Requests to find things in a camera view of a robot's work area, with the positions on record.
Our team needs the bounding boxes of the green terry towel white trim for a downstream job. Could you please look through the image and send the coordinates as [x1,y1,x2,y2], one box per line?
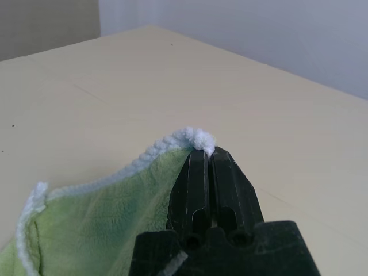
[0,125,218,276]

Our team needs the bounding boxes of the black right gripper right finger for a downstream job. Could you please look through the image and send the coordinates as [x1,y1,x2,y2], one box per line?
[211,146,256,246]

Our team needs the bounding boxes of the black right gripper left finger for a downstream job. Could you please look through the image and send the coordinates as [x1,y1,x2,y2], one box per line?
[166,151,213,250]

